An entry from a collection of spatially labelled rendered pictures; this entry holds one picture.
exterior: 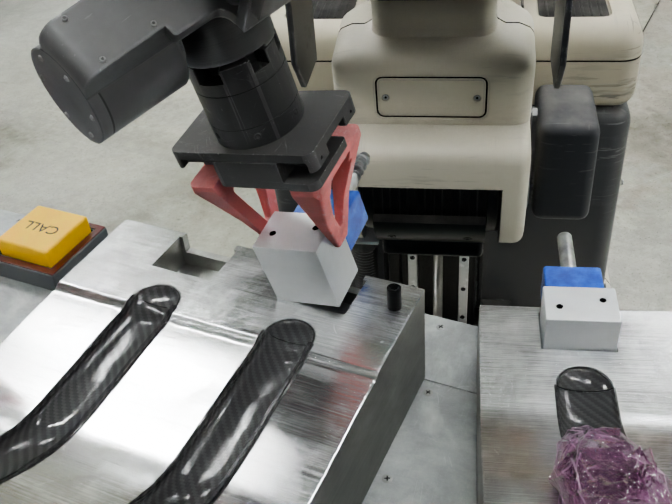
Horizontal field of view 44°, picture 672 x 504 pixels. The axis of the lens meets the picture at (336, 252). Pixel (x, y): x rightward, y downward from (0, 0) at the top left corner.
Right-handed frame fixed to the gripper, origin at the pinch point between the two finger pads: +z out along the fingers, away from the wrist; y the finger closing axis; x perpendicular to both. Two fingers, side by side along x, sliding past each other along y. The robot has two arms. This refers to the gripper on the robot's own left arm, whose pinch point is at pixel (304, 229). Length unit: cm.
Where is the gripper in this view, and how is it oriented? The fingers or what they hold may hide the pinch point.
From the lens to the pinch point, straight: 57.8
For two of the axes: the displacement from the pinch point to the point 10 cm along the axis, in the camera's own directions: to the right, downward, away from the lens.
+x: 3.8, -6.9, 6.1
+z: 2.8, 7.2, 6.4
